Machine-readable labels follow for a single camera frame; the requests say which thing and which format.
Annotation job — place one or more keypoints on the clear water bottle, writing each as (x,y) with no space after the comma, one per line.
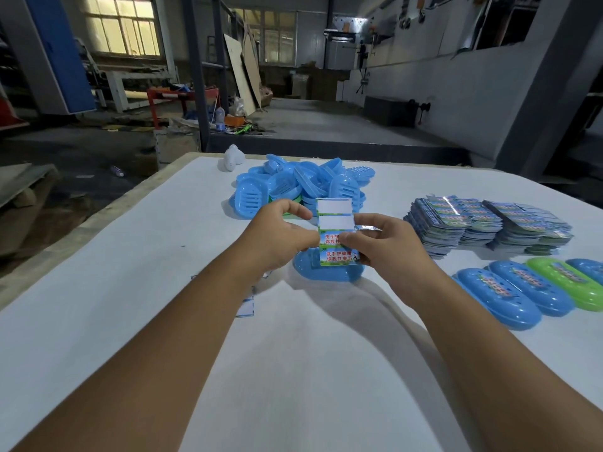
(220,119)

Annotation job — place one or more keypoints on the pile of blue soap dishes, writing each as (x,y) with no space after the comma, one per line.
(282,183)

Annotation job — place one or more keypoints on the stacks of colourful sticker sheets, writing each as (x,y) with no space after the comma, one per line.
(438,228)

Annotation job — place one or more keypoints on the pale wooden crate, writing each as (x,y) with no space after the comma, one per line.
(176,148)

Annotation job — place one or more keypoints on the thin dark steel post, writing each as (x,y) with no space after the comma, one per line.
(220,56)

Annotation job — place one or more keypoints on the green-edged sticker sheet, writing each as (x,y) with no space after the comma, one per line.
(335,211)

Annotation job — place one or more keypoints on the plastic bottle on floor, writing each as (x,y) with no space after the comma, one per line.
(117,171)

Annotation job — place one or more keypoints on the wide window with grid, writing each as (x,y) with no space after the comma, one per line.
(275,42)

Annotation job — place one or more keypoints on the brown leaning board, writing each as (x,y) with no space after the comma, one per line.
(253,72)

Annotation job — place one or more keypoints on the wicker basket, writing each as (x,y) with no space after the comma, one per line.
(266,96)

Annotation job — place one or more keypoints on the white plastic bag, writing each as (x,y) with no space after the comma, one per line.
(237,107)

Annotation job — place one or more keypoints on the silver machine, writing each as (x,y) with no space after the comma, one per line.
(341,54)

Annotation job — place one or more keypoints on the pale leaning plywood board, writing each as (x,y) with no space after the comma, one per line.
(240,77)

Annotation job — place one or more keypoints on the grey slanted pillar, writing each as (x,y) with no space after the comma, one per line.
(544,103)

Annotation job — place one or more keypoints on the person's right hand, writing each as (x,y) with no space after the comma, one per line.
(395,263)

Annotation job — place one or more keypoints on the black wall plug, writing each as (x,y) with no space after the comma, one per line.
(423,107)

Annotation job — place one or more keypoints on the red metal table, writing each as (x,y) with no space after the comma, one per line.
(167,94)

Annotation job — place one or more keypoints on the orange box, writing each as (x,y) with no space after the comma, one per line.
(234,121)

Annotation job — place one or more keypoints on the white metal workbench frame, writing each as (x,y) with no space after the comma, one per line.
(118,91)

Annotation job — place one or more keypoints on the person's left forearm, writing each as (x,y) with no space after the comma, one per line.
(141,371)

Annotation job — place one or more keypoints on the person's right forearm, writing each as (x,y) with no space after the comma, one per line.
(509,371)

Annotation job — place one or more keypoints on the white backing sheet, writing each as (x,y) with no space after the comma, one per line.
(246,309)

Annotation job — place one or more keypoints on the person's left hand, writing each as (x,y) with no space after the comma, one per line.
(273,244)

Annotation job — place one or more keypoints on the small white plastic figure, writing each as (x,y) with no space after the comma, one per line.
(233,159)

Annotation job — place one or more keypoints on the wooden pallet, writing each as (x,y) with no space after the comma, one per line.
(21,183)

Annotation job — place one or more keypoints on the large bright window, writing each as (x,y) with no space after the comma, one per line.
(120,32)

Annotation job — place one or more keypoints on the green tool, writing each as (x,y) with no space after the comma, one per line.
(242,129)

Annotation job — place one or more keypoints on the thick dark steel post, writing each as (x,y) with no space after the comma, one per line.
(197,89)

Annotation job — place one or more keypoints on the black box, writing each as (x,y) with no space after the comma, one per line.
(388,111)

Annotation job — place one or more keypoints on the blue and white machine cabinet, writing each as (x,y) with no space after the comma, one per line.
(59,51)

